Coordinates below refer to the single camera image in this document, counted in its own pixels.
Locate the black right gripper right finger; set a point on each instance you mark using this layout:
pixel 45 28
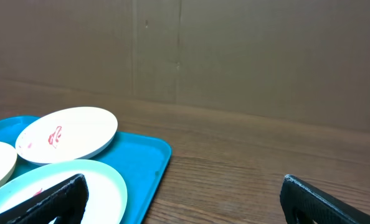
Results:
pixel 303 203

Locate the white plate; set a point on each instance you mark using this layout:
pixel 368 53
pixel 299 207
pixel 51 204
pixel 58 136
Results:
pixel 65 135

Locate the blue plastic tray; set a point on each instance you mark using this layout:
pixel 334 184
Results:
pixel 140 160

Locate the light blue plate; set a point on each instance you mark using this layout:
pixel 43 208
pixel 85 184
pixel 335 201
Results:
pixel 107 190

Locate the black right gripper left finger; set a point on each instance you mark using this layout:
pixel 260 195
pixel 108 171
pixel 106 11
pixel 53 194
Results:
pixel 64 203

